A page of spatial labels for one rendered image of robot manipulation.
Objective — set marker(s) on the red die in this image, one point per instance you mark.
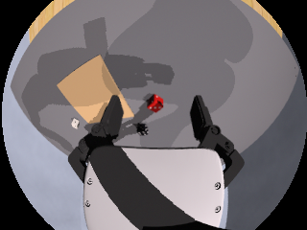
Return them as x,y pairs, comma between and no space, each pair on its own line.
155,103

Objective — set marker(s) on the tan mat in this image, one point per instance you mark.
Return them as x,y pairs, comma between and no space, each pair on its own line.
89,89

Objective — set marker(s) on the black die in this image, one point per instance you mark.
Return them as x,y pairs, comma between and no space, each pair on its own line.
142,129

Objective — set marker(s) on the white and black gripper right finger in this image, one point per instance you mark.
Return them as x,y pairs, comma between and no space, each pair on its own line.
210,137

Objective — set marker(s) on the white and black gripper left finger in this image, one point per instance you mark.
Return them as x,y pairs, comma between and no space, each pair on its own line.
101,134

